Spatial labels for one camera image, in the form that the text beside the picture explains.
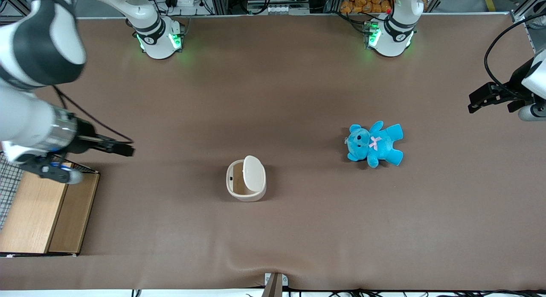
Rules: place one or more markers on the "beige trash can body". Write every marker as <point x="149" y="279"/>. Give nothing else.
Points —
<point x="239" y="190"/>

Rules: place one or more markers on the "white trash can lid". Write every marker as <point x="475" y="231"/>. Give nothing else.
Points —
<point x="253" y="173"/>

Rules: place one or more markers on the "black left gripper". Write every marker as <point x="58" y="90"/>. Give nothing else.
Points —
<point x="515" y="87"/>

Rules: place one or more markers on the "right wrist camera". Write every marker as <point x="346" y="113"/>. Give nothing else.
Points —
<point x="55" y="171"/>

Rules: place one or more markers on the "orange plush toys pile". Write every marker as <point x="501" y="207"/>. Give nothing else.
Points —
<point x="364" y="1"/>

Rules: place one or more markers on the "aluminium frame profile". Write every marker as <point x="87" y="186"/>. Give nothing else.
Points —
<point x="529" y="4"/>

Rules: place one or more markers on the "brown table mat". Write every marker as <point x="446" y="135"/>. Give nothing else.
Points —
<point x="273" y="96"/>

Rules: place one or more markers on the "wooden box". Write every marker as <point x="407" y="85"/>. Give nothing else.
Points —
<point x="38" y="211"/>

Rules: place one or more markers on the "blue teddy bear plush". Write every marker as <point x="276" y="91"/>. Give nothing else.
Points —
<point x="381" y="145"/>

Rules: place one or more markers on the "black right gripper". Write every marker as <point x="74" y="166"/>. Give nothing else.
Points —
<point x="85" y="137"/>

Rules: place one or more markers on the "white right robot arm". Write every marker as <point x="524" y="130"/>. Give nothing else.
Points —
<point x="42" y="41"/>

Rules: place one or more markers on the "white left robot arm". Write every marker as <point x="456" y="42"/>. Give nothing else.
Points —
<point x="392" y="36"/>

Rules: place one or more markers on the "white power strip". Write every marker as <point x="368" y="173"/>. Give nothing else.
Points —
<point x="185" y="0"/>

